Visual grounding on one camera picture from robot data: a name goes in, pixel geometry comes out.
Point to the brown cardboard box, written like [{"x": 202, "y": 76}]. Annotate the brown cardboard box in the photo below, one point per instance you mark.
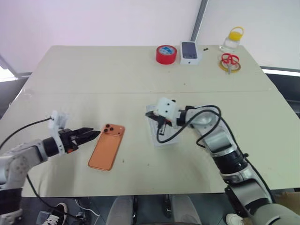
[{"x": 289, "y": 199}]

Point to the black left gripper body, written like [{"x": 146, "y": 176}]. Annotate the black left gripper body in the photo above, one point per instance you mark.
[{"x": 66, "y": 141}]

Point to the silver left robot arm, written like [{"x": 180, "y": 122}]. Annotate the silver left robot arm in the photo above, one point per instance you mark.
[{"x": 21, "y": 161}]

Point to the grey metal frame post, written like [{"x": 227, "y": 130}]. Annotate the grey metal frame post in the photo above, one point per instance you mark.
[{"x": 199, "y": 21}]

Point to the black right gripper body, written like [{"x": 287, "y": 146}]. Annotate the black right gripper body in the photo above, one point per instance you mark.
[{"x": 167, "y": 123}]

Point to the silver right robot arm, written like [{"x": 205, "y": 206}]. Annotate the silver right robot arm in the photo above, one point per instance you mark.
[{"x": 232, "y": 150}]

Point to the white shoe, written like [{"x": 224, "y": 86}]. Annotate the white shoe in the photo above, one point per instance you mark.
[{"x": 234, "y": 219}]

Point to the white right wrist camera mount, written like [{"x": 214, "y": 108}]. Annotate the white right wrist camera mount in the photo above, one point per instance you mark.
[{"x": 167, "y": 110}]

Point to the red tape roll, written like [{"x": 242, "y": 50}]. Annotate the red tape roll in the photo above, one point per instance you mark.
[{"x": 166, "y": 55}]

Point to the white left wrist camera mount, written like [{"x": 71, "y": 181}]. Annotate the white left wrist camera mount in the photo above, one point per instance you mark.
[{"x": 57, "y": 122}]

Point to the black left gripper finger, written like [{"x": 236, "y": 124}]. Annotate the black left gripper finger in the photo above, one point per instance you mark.
[
  {"x": 90, "y": 137},
  {"x": 84, "y": 131}
]

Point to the grey rounded robot leg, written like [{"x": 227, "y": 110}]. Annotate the grey rounded robot leg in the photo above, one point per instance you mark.
[
  {"x": 185, "y": 211},
  {"x": 120, "y": 211}
]

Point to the yellow tape roll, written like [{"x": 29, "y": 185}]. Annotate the yellow tape roll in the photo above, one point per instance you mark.
[{"x": 222, "y": 65}]

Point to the orange smartphone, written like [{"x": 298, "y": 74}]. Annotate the orange smartphone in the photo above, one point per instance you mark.
[{"x": 106, "y": 147}]

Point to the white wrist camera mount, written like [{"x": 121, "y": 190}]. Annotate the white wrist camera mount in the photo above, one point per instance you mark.
[
  {"x": 57, "y": 122},
  {"x": 167, "y": 110}
]

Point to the black and white sneaker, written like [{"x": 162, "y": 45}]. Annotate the black and white sneaker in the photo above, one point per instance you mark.
[{"x": 56, "y": 214}]

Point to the white phone box lid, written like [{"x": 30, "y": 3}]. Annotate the white phone box lid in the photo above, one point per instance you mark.
[{"x": 190, "y": 52}]

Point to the clear jar with yellow lid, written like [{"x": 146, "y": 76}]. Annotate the clear jar with yellow lid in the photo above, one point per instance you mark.
[{"x": 232, "y": 41}]

